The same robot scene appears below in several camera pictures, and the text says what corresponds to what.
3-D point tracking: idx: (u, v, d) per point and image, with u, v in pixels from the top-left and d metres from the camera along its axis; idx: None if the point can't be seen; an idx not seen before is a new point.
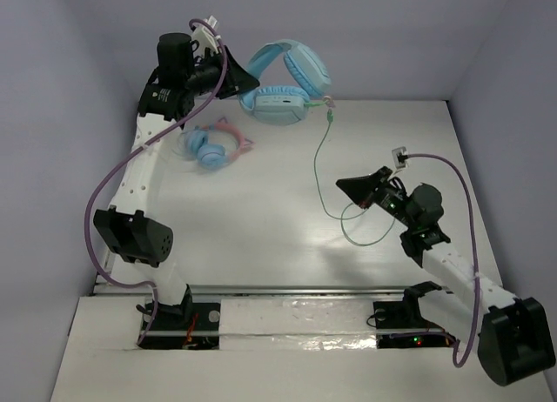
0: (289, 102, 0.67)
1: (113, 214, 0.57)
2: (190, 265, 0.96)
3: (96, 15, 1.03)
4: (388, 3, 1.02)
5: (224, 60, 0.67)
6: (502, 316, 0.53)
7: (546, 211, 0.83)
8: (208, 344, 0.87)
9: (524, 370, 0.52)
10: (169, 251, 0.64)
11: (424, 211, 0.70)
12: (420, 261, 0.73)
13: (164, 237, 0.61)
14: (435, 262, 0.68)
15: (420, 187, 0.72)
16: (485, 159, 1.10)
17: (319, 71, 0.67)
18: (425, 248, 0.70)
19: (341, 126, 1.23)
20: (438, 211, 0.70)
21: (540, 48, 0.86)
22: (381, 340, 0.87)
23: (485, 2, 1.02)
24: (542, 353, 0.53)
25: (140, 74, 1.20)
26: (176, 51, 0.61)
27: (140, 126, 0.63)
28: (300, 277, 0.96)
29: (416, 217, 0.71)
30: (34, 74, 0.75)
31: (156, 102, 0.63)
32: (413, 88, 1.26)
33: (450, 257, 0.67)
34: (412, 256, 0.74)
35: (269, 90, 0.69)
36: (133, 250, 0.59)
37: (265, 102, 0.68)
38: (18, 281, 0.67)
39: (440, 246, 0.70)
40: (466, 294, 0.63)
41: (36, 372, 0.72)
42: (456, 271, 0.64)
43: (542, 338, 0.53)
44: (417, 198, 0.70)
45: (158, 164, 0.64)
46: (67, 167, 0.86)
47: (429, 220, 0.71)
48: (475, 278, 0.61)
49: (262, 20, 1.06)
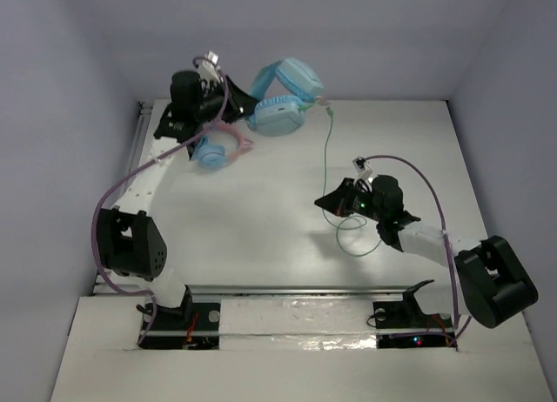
0: (284, 109, 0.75)
1: (117, 211, 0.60)
2: (190, 264, 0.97)
3: (96, 15, 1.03)
4: (387, 3, 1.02)
5: (226, 88, 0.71)
6: (471, 255, 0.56)
7: (546, 212, 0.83)
8: (208, 344, 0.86)
9: (508, 303, 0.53)
10: (161, 269, 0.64)
11: (385, 197, 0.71)
12: (401, 246, 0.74)
13: (157, 249, 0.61)
14: (411, 238, 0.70)
15: (379, 177, 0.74)
16: (485, 159, 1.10)
17: (307, 77, 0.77)
18: (398, 231, 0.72)
19: (341, 126, 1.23)
20: (399, 193, 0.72)
21: (540, 48, 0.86)
22: (381, 340, 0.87)
23: (486, 3, 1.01)
24: (522, 284, 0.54)
25: (140, 74, 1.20)
26: (187, 90, 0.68)
27: (153, 146, 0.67)
28: (300, 276, 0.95)
29: (381, 205, 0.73)
30: (33, 75, 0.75)
31: (171, 131, 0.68)
32: (413, 87, 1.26)
33: (420, 227, 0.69)
34: (392, 244, 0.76)
35: (265, 103, 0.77)
36: (125, 257, 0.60)
37: (265, 113, 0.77)
38: (18, 282, 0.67)
39: (412, 225, 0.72)
40: (441, 254, 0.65)
41: (36, 372, 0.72)
42: (426, 237, 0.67)
43: (516, 271, 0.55)
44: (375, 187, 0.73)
45: (166, 177, 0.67)
46: (67, 168, 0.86)
47: (394, 204, 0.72)
48: (442, 234, 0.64)
49: (262, 21, 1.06)
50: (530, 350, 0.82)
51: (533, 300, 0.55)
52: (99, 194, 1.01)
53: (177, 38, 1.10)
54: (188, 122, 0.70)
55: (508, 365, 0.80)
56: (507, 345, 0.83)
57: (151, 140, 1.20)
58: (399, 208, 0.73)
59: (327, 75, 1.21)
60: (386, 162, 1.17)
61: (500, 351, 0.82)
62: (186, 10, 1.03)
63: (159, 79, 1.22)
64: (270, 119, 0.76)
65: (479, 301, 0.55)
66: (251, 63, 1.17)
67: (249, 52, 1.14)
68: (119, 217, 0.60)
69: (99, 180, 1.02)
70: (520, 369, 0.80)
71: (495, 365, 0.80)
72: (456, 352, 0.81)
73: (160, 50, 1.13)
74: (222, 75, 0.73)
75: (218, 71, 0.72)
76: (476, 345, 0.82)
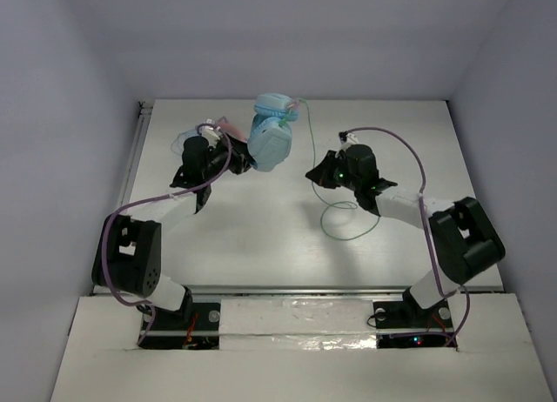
0: (265, 130, 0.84)
1: (126, 222, 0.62)
2: (190, 264, 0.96)
3: (95, 15, 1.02)
4: (387, 3, 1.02)
5: (229, 144, 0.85)
6: (446, 215, 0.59)
7: (546, 211, 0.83)
8: (208, 344, 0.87)
9: (479, 259, 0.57)
10: (150, 291, 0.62)
11: (359, 163, 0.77)
12: (379, 211, 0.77)
13: (153, 268, 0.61)
14: (388, 203, 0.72)
15: (354, 145, 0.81)
16: (485, 159, 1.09)
17: (278, 97, 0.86)
18: (375, 197, 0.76)
19: (341, 124, 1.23)
20: (371, 159, 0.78)
21: (540, 48, 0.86)
22: (380, 340, 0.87)
23: (486, 2, 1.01)
24: (490, 241, 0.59)
25: (139, 72, 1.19)
26: (196, 155, 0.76)
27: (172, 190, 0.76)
28: (300, 275, 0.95)
29: (357, 170, 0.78)
30: (31, 75, 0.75)
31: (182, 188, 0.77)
32: (413, 87, 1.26)
33: (399, 192, 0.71)
34: (371, 211, 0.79)
35: (251, 136, 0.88)
36: (122, 264, 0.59)
37: (253, 144, 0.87)
38: (17, 282, 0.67)
39: (388, 191, 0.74)
40: (417, 217, 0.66)
41: (36, 373, 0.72)
42: (402, 200, 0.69)
43: (486, 229, 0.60)
44: (349, 154, 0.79)
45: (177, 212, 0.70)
46: (66, 168, 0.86)
47: (369, 170, 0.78)
48: (419, 197, 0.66)
49: (262, 19, 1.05)
50: (530, 350, 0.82)
51: (500, 257, 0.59)
52: (99, 194, 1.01)
53: (177, 37, 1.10)
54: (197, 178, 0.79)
55: (508, 365, 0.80)
56: (508, 345, 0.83)
57: (150, 140, 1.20)
58: (374, 173, 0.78)
59: (327, 74, 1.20)
60: (386, 161, 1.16)
61: (501, 352, 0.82)
62: (185, 10, 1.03)
63: (159, 78, 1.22)
64: (259, 144, 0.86)
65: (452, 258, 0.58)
66: (251, 63, 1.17)
67: (249, 51, 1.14)
68: (126, 228, 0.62)
69: (99, 180, 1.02)
70: (520, 369, 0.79)
71: (495, 365, 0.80)
72: (456, 352, 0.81)
73: (159, 50, 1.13)
74: (223, 135, 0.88)
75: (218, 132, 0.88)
76: (476, 345, 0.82)
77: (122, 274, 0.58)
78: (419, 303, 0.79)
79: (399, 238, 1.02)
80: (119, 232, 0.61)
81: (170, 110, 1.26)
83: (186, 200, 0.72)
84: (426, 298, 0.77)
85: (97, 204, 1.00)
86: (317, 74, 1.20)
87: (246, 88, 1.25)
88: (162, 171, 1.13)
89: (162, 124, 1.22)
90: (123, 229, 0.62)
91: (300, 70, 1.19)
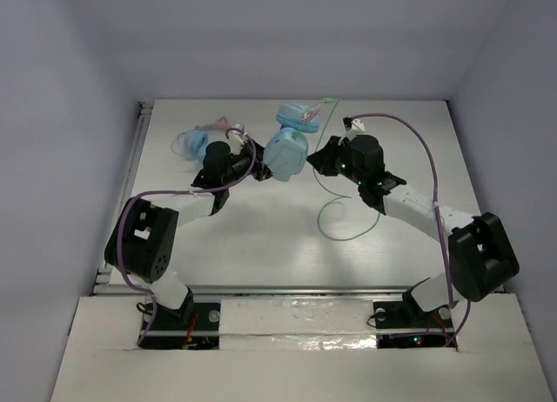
0: (278, 140, 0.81)
1: (145, 206, 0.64)
2: (191, 264, 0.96)
3: (95, 15, 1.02)
4: (387, 3, 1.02)
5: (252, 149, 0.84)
6: (465, 234, 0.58)
7: (546, 212, 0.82)
8: (209, 344, 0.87)
9: (493, 279, 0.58)
10: (158, 276, 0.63)
11: (365, 157, 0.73)
12: (384, 209, 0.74)
13: (164, 252, 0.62)
14: (398, 205, 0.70)
15: (360, 137, 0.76)
16: (485, 159, 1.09)
17: (297, 108, 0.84)
18: (382, 194, 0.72)
19: (341, 124, 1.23)
20: (379, 152, 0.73)
21: (540, 48, 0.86)
22: (380, 340, 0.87)
23: (486, 2, 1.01)
24: (506, 261, 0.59)
25: (139, 73, 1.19)
26: (218, 162, 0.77)
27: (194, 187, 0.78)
28: (300, 275, 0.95)
29: (362, 165, 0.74)
30: (31, 75, 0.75)
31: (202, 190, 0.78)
32: (413, 87, 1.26)
33: (409, 195, 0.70)
34: (374, 207, 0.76)
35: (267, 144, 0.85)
36: (135, 245, 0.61)
37: (267, 152, 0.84)
38: (18, 282, 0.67)
39: (398, 190, 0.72)
40: (430, 225, 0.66)
41: (36, 373, 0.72)
42: (415, 207, 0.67)
43: (504, 248, 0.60)
44: (354, 147, 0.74)
45: (192, 210, 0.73)
46: (66, 169, 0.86)
47: (375, 164, 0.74)
48: (434, 207, 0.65)
49: (262, 19, 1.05)
50: (530, 350, 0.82)
51: (513, 273, 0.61)
52: (99, 194, 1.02)
53: (176, 37, 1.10)
54: (216, 183, 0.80)
55: (508, 365, 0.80)
56: (508, 345, 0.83)
57: (150, 140, 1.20)
58: (379, 168, 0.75)
59: (327, 75, 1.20)
60: (386, 161, 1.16)
61: (501, 352, 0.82)
62: (185, 9, 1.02)
63: (159, 78, 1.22)
64: (272, 154, 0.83)
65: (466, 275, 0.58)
66: (251, 63, 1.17)
67: (249, 51, 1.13)
68: (144, 212, 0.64)
69: (99, 180, 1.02)
70: (520, 369, 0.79)
71: (495, 365, 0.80)
72: (456, 352, 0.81)
73: (159, 50, 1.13)
74: (247, 138, 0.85)
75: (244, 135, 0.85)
76: (477, 345, 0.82)
77: (133, 254, 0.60)
78: (420, 304, 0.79)
79: (399, 239, 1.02)
80: (137, 216, 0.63)
81: (170, 110, 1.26)
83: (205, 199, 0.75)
84: (426, 298, 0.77)
85: (97, 204, 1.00)
86: (317, 74, 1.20)
87: (246, 88, 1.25)
88: (162, 171, 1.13)
89: (162, 125, 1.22)
90: (142, 212, 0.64)
91: (300, 70, 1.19)
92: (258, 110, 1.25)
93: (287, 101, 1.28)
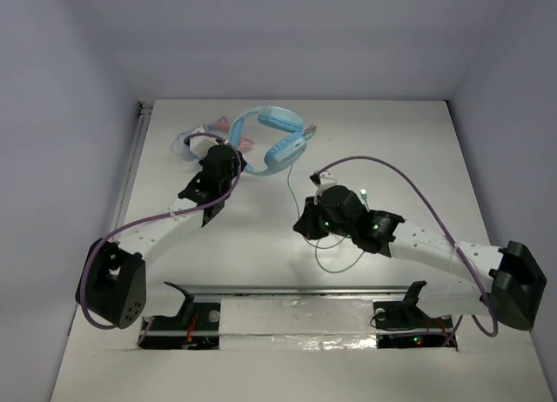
0: (299, 145, 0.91)
1: (114, 248, 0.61)
2: (191, 264, 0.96)
3: (95, 16, 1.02)
4: (387, 4, 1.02)
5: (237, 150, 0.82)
6: (506, 278, 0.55)
7: (546, 212, 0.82)
8: (208, 344, 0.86)
9: (534, 305, 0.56)
10: (127, 322, 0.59)
11: (342, 207, 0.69)
12: (388, 251, 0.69)
13: (134, 300, 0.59)
14: (409, 250, 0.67)
15: (326, 190, 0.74)
16: (485, 159, 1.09)
17: (294, 113, 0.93)
18: (382, 238, 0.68)
19: (341, 125, 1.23)
20: (352, 197, 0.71)
21: (540, 48, 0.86)
22: (381, 340, 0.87)
23: (486, 2, 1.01)
24: (540, 282, 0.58)
25: (139, 72, 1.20)
26: (217, 166, 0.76)
27: (175, 202, 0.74)
28: (301, 277, 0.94)
29: (343, 217, 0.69)
30: (30, 75, 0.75)
31: (195, 197, 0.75)
32: (413, 87, 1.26)
33: (418, 237, 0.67)
34: (379, 251, 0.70)
35: (279, 148, 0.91)
36: (104, 292, 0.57)
37: (285, 155, 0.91)
38: (18, 282, 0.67)
39: (401, 231, 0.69)
40: (453, 267, 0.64)
41: (36, 373, 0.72)
42: (432, 249, 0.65)
43: (536, 271, 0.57)
44: (327, 203, 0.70)
45: (174, 233, 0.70)
46: (66, 168, 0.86)
47: (355, 210, 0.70)
48: (456, 248, 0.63)
49: (262, 20, 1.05)
50: (530, 351, 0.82)
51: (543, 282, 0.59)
52: (99, 194, 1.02)
53: (176, 37, 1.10)
54: (211, 191, 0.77)
55: (508, 365, 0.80)
56: (508, 345, 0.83)
57: (151, 140, 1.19)
58: (360, 211, 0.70)
59: (327, 75, 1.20)
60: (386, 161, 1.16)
61: (501, 352, 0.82)
62: (185, 9, 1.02)
63: (159, 79, 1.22)
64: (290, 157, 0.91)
65: (516, 313, 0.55)
66: (251, 63, 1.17)
67: (249, 51, 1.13)
68: (114, 254, 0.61)
69: (99, 180, 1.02)
70: (520, 369, 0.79)
71: (495, 365, 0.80)
72: (456, 353, 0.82)
73: (159, 50, 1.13)
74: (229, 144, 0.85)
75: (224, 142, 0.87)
76: (477, 345, 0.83)
77: (102, 302, 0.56)
78: (426, 310, 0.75)
79: None
80: (105, 258, 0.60)
81: (170, 110, 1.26)
83: (190, 219, 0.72)
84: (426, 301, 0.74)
85: (97, 204, 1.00)
86: (317, 74, 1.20)
87: (246, 88, 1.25)
88: (161, 171, 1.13)
89: (163, 125, 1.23)
90: (111, 254, 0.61)
91: (300, 70, 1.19)
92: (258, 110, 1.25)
93: (287, 101, 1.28)
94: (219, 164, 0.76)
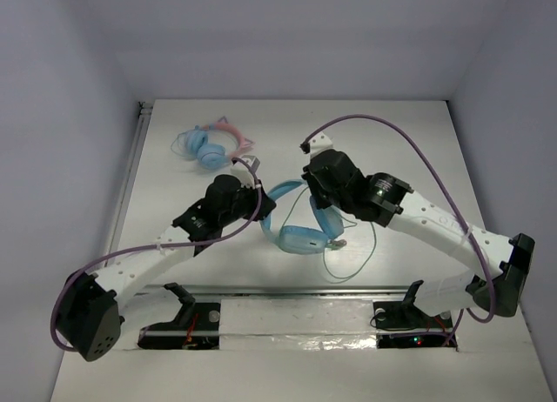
0: (314, 244, 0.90)
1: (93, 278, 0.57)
2: (191, 264, 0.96)
3: (95, 16, 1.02)
4: (387, 4, 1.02)
5: (260, 196, 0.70)
6: (513, 276, 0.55)
7: (546, 212, 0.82)
8: (208, 344, 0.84)
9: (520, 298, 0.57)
10: (101, 352, 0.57)
11: (332, 170, 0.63)
12: (385, 220, 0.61)
13: (106, 336, 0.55)
14: (415, 227, 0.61)
15: (316, 155, 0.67)
16: (485, 159, 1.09)
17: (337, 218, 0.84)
18: (379, 203, 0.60)
19: (341, 126, 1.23)
20: (344, 160, 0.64)
21: (539, 48, 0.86)
22: (380, 340, 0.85)
23: (486, 3, 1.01)
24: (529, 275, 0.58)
25: (140, 72, 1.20)
26: (219, 196, 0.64)
27: (166, 231, 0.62)
28: (302, 277, 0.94)
29: (336, 182, 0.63)
30: (30, 75, 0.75)
31: (191, 227, 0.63)
32: (413, 87, 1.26)
33: (426, 213, 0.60)
34: (376, 219, 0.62)
35: (297, 232, 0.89)
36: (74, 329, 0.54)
37: (298, 242, 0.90)
38: (18, 282, 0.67)
39: (408, 201, 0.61)
40: (461, 253, 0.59)
41: (36, 373, 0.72)
42: (443, 230, 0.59)
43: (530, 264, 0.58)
44: (315, 168, 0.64)
45: (161, 266, 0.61)
46: (66, 168, 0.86)
47: (348, 171, 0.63)
48: (468, 234, 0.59)
49: (262, 20, 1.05)
50: (529, 351, 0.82)
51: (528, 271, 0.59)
52: (99, 194, 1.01)
53: (176, 38, 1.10)
54: (210, 222, 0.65)
55: (508, 365, 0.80)
56: (508, 345, 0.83)
57: (150, 140, 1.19)
58: (355, 176, 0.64)
59: (328, 75, 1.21)
60: (385, 161, 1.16)
61: (501, 352, 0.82)
62: (185, 10, 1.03)
63: (159, 78, 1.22)
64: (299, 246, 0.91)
65: (509, 306, 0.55)
66: (251, 63, 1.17)
67: (249, 51, 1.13)
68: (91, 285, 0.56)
69: (99, 180, 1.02)
70: (520, 370, 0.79)
71: (494, 365, 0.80)
72: (456, 353, 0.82)
73: (159, 50, 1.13)
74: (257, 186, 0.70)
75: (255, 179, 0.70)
76: (477, 345, 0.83)
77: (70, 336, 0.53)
78: (428, 310, 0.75)
79: (399, 239, 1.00)
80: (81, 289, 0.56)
81: (170, 110, 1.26)
83: (179, 252, 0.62)
84: (428, 303, 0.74)
85: (97, 204, 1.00)
86: (317, 75, 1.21)
87: (246, 89, 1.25)
88: (162, 171, 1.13)
89: (162, 124, 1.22)
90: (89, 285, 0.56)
91: (300, 70, 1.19)
92: (258, 110, 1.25)
93: (287, 101, 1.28)
94: (224, 194, 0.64)
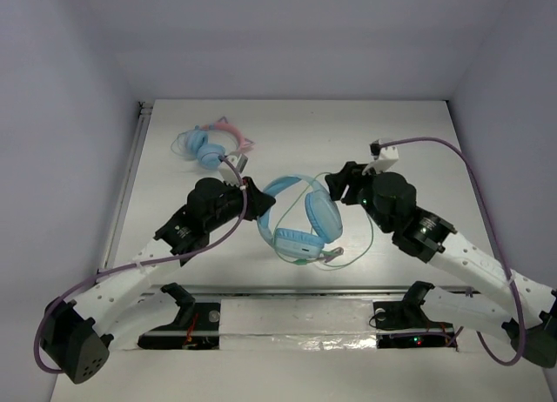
0: (306, 250, 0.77)
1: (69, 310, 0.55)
2: (192, 262, 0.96)
3: (94, 16, 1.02)
4: (386, 4, 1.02)
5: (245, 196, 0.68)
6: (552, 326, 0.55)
7: (547, 212, 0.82)
8: (208, 344, 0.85)
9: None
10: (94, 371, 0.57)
11: (398, 201, 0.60)
12: (427, 257, 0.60)
13: (92, 360, 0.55)
14: (457, 267, 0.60)
15: (381, 176, 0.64)
16: (484, 159, 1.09)
17: (335, 225, 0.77)
18: (420, 238, 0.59)
19: (342, 125, 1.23)
20: (412, 194, 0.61)
21: (540, 47, 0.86)
22: (381, 340, 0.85)
23: (486, 3, 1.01)
24: None
25: (139, 72, 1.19)
26: (201, 204, 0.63)
27: (149, 244, 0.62)
28: (302, 278, 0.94)
29: (394, 211, 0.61)
30: (30, 75, 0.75)
31: (174, 238, 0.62)
32: (413, 87, 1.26)
33: (468, 255, 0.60)
34: (416, 255, 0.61)
35: (291, 235, 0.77)
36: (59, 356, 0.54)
37: (287, 245, 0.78)
38: (17, 282, 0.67)
39: (450, 242, 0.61)
40: (498, 296, 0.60)
41: (36, 374, 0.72)
42: (484, 273, 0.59)
43: None
44: (383, 194, 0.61)
45: (143, 284, 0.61)
46: (65, 168, 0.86)
47: (410, 207, 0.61)
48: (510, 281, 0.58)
49: (262, 20, 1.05)
50: None
51: None
52: (98, 194, 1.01)
53: (176, 37, 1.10)
54: (195, 229, 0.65)
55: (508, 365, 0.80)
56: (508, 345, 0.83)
57: (150, 140, 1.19)
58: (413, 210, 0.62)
59: (328, 75, 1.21)
60: None
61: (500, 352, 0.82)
62: (184, 10, 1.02)
63: (159, 78, 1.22)
64: (291, 251, 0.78)
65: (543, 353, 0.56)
66: (251, 63, 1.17)
67: (249, 51, 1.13)
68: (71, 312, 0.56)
69: (98, 180, 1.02)
70: (520, 370, 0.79)
71: (494, 365, 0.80)
72: (456, 353, 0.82)
73: (159, 50, 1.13)
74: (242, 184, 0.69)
75: (238, 177, 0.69)
76: (477, 345, 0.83)
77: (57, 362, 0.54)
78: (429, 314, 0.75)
79: None
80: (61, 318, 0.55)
81: (171, 110, 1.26)
83: (161, 269, 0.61)
84: (436, 311, 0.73)
85: (97, 204, 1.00)
86: (317, 75, 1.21)
87: (246, 88, 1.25)
88: (161, 170, 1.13)
89: (163, 124, 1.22)
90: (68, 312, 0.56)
91: (300, 70, 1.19)
92: (259, 110, 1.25)
93: (287, 100, 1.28)
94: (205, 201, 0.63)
